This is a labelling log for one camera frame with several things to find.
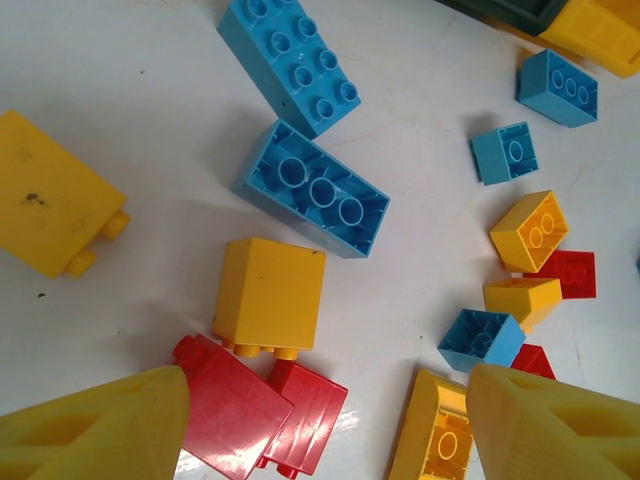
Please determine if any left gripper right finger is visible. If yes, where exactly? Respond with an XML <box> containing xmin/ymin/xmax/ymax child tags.
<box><xmin>465</xmin><ymin>363</ymin><xmax>640</xmax><ymax>480</ymax></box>

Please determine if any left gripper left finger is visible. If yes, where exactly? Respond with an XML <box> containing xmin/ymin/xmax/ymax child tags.
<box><xmin>0</xmin><ymin>364</ymin><xmax>193</xmax><ymax>480</ymax></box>

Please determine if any red lego brick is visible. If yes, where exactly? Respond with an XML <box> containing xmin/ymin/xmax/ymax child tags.
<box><xmin>509</xmin><ymin>343</ymin><xmax>558</xmax><ymax>382</ymax></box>
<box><xmin>521</xmin><ymin>249</ymin><xmax>598</xmax><ymax>301</ymax></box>
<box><xmin>171</xmin><ymin>333</ymin><xmax>297</xmax><ymax>480</ymax></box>
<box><xmin>254</xmin><ymin>359</ymin><xmax>350</xmax><ymax>479</ymax></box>

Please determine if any small blue lego brick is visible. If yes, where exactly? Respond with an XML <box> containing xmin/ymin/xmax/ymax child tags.
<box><xmin>469</xmin><ymin>120</ymin><xmax>541</xmax><ymax>188</ymax></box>
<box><xmin>436</xmin><ymin>308</ymin><xmax>528</xmax><ymax>375</ymax></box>

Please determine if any yellow lego brick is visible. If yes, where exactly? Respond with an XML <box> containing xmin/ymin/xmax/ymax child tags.
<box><xmin>386</xmin><ymin>367</ymin><xmax>474</xmax><ymax>480</ymax></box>
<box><xmin>482</xmin><ymin>277</ymin><xmax>564</xmax><ymax>335</ymax></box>
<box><xmin>0</xmin><ymin>109</ymin><xmax>133</xmax><ymax>280</ymax></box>
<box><xmin>211</xmin><ymin>236</ymin><xmax>328</xmax><ymax>362</ymax></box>
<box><xmin>488</xmin><ymin>189</ymin><xmax>571</xmax><ymax>274</ymax></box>

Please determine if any long blue lego brick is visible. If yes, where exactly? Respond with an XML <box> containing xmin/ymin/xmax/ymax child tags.
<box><xmin>216</xmin><ymin>0</ymin><xmax>363</xmax><ymax>141</ymax></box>
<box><xmin>233</xmin><ymin>118</ymin><xmax>392</xmax><ymax>260</ymax></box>
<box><xmin>515</xmin><ymin>47</ymin><xmax>600</xmax><ymax>130</ymax></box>

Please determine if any yellow plastic bin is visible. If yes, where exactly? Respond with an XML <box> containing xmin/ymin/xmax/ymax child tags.
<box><xmin>539</xmin><ymin>0</ymin><xmax>640</xmax><ymax>80</ymax></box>

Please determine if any black plastic bin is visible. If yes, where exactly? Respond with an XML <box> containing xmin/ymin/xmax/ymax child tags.
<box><xmin>434</xmin><ymin>0</ymin><xmax>569</xmax><ymax>38</ymax></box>

